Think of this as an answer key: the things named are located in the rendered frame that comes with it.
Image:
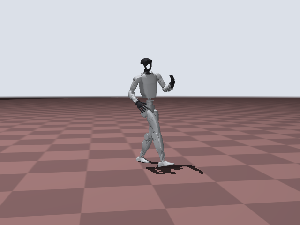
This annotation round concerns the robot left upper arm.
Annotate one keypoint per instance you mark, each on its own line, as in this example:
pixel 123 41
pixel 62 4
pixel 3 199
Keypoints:
pixel 161 82

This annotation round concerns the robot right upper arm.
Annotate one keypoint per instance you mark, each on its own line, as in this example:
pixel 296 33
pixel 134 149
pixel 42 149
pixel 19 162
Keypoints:
pixel 136 81

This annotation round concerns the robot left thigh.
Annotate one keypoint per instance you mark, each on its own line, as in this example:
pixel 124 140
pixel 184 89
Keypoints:
pixel 148 135

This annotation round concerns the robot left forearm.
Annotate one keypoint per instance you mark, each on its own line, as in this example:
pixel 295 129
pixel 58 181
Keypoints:
pixel 168 88

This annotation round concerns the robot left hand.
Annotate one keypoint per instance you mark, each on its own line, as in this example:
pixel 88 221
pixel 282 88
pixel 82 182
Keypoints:
pixel 172 81

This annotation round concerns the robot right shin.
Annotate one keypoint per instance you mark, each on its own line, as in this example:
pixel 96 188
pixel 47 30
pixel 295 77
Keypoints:
pixel 158 143

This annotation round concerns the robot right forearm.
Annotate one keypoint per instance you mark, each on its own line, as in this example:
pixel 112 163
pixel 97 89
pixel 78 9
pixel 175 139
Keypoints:
pixel 132 97

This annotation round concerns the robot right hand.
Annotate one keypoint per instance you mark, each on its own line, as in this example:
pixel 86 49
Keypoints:
pixel 140 105

